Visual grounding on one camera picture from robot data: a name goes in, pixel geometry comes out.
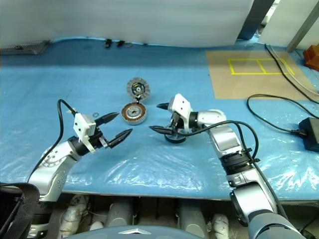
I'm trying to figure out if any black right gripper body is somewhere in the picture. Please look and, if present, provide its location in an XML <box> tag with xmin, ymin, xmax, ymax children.
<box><xmin>169</xmin><ymin>111</ymin><xmax>186</xmax><ymax>135</ymax></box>

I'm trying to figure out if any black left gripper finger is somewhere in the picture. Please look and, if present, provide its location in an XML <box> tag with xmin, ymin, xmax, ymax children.
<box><xmin>95</xmin><ymin>112</ymin><xmax>120</xmax><ymax>126</ymax></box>
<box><xmin>107</xmin><ymin>128</ymin><xmax>133</xmax><ymax>149</ymax></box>

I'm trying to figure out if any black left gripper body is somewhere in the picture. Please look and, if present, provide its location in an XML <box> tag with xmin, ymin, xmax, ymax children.
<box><xmin>88</xmin><ymin>125</ymin><xmax>112</xmax><ymax>150</ymax></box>

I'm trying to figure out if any small black ring part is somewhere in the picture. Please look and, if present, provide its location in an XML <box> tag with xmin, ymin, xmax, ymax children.
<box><xmin>164</xmin><ymin>133</ymin><xmax>187</xmax><ymax>144</ymax></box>

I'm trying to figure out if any motor stator with copper windings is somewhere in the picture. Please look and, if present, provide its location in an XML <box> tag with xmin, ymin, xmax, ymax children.
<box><xmin>121</xmin><ymin>103</ymin><xmax>148</xmax><ymax>126</ymax></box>

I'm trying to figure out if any grey finned rotor disc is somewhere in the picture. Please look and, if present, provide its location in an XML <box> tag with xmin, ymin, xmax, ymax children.
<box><xmin>126</xmin><ymin>77</ymin><xmax>151</xmax><ymax>104</ymax></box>

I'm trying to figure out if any brown cardboard sheet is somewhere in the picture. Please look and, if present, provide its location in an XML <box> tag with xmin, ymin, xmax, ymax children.
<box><xmin>205</xmin><ymin>49</ymin><xmax>319</xmax><ymax>102</ymax></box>

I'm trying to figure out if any blue plastic table sheet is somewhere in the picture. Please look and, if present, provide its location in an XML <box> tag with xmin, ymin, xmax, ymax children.
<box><xmin>0</xmin><ymin>34</ymin><xmax>319</xmax><ymax>200</ymax></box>

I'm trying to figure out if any grey rounded cylinder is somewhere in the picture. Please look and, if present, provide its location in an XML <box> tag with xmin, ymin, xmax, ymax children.
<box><xmin>177</xmin><ymin>200</ymin><xmax>210</xmax><ymax>239</ymax></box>
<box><xmin>107</xmin><ymin>202</ymin><xmax>134</xmax><ymax>229</ymax></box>

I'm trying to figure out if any white wrapped bundle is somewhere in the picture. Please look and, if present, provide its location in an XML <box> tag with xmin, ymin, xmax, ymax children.
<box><xmin>211</xmin><ymin>214</ymin><xmax>230</xmax><ymax>239</ymax></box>
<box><xmin>59</xmin><ymin>195</ymin><xmax>89</xmax><ymax>238</ymax></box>

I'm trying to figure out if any white foam board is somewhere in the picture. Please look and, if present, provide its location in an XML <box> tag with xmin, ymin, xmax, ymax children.
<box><xmin>0</xmin><ymin>0</ymin><xmax>255</xmax><ymax>49</ymax></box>

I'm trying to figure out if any blue grey robot torso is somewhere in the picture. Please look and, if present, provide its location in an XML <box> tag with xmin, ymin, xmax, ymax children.
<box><xmin>74</xmin><ymin>225</ymin><xmax>200</xmax><ymax>239</ymax></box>

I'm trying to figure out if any dark grey pillar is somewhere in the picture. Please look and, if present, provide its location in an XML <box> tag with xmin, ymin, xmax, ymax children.
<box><xmin>237</xmin><ymin>0</ymin><xmax>275</xmax><ymax>41</ymax></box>

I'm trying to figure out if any black power adapter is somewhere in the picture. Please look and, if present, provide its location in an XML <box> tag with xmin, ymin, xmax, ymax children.
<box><xmin>298</xmin><ymin>117</ymin><xmax>319</xmax><ymax>151</ymax></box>

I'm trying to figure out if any white panel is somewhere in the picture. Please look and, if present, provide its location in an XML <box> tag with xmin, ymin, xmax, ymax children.
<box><xmin>258</xmin><ymin>0</ymin><xmax>319</xmax><ymax>48</ymax></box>

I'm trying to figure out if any orange brown block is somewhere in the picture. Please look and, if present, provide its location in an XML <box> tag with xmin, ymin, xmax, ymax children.
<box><xmin>302</xmin><ymin>43</ymin><xmax>319</xmax><ymax>69</ymax></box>

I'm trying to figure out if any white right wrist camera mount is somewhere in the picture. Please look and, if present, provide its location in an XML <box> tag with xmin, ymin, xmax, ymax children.
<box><xmin>167</xmin><ymin>93</ymin><xmax>194</xmax><ymax>130</ymax></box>

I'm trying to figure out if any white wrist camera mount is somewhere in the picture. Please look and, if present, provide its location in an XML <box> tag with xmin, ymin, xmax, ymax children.
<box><xmin>167</xmin><ymin>93</ymin><xmax>194</xmax><ymax>130</ymax></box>
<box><xmin>73</xmin><ymin>112</ymin><xmax>97</xmax><ymax>153</ymax></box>

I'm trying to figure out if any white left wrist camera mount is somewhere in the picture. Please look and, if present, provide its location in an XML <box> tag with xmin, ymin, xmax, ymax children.
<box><xmin>73</xmin><ymin>112</ymin><xmax>97</xmax><ymax>153</ymax></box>

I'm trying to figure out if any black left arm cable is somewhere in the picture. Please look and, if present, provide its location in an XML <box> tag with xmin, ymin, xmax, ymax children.
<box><xmin>37</xmin><ymin>99</ymin><xmax>78</xmax><ymax>165</ymax></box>

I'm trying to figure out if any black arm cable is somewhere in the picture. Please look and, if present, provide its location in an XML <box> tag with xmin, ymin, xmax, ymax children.
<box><xmin>37</xmin><ymin>99</ymin><xmax>78</xmax><ymax>165</ymax></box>
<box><xmin>174</xmin><ymin>120</ymin><xmax>290</xmax><ymax>225</ymax></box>

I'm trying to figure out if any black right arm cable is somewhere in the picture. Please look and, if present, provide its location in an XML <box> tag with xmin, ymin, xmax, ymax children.
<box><xmin>174</xmin><ymin>120</ymin><xmax>290</xmax><ymax>225</ymax></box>

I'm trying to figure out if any black power adapter cable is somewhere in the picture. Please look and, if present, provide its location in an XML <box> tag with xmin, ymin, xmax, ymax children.
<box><xmin>246</xmin><ymin>94</ymin><xmax>319</xmax><ymax>135</ymax></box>

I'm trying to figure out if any black fabric strap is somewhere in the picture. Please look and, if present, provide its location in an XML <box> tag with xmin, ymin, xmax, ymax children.
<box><xmin>0</xmin><ymin>182</ymin><xmax>41</xmax><ymax>239</ymax></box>

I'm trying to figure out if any grey metal rail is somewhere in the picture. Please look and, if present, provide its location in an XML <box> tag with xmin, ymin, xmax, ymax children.
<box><xmin>0</xmin><ymin>39</ymin><xmax>52</xmax><ymax>56</ymax></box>

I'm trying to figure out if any long black cable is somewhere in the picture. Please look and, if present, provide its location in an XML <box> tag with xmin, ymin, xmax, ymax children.
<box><xmin>264</xmin><ymin>43</ymin><xmax>319</xmax><ymax>103</ymax></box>

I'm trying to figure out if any clear grey cable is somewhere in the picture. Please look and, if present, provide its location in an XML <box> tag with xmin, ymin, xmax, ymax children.
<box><xmin>270</xmin><ymin>47</ymin><xmax>319</xmax><ymax>95</ymax></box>

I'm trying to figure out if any aluminium profile post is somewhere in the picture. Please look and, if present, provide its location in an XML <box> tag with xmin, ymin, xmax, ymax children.
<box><xmin>286</xmin><ymin>0</ymin><xmax>319</xmax><ymax>53</ymax></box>

